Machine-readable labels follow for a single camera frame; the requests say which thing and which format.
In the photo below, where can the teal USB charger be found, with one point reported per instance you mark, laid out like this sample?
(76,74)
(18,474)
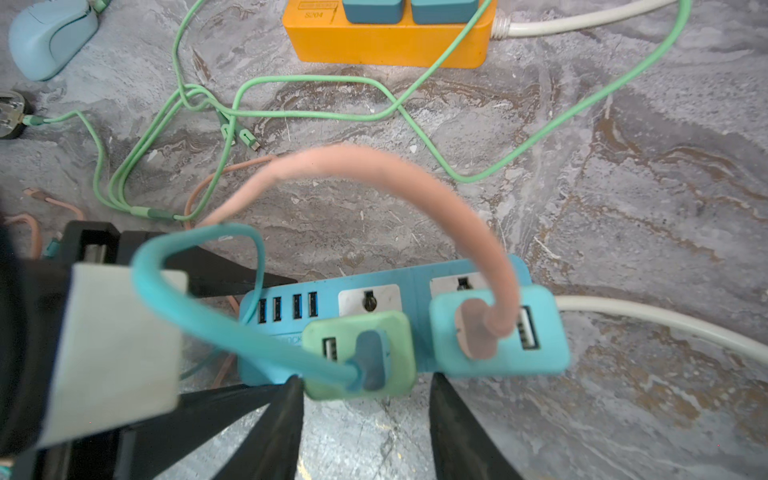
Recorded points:
(536,346)

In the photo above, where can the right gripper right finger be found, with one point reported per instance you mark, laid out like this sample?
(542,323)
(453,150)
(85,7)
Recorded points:
(461,447)

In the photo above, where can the teal charger on orange strip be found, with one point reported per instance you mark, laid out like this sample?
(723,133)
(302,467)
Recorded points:
(386,12)

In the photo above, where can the blue power strip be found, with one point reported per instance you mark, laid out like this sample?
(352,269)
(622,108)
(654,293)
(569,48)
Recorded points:
(284,311)

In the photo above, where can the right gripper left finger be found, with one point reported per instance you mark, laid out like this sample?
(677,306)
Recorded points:
(271,449)

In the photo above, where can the camouflage green device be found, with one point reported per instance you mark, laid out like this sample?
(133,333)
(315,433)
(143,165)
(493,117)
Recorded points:
(14,108)

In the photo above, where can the light blue mouse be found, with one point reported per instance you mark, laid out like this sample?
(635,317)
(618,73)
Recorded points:
(45,36)

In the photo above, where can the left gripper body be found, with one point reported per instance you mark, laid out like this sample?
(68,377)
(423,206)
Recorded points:
(33,302)

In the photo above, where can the light green USB charger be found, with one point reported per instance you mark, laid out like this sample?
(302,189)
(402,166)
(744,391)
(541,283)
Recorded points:
(381,344)

